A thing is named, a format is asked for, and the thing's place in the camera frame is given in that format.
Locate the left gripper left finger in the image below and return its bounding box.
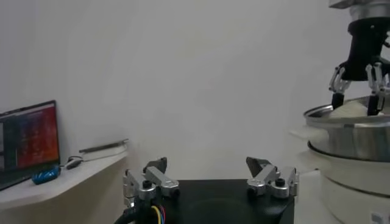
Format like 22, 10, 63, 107
122, 156, 181, 209

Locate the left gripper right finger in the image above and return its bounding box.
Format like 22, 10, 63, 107
245, 156, 300, 200

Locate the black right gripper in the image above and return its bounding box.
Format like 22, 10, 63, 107
328, 17, 390, 117

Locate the white steamed baozi bun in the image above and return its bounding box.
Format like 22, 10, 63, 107
328, 99, 376, 119

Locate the perforated steel steamer basket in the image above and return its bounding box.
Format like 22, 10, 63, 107
303, 96, 390, 162

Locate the flat black box device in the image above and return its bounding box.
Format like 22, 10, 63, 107
78, 139, 129, 154

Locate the white electric cooking pot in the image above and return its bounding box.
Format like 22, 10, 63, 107
289, 126, 390, 224

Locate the white side table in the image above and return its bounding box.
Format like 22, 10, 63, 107
0, 149, 129, 224

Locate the blue computer mouse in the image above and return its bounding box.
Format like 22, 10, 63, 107
31, 166, 62, 186

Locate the laptop screen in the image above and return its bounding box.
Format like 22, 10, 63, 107
0, 100, 60, 191

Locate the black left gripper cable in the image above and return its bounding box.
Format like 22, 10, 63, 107
114, 203, 167, 224

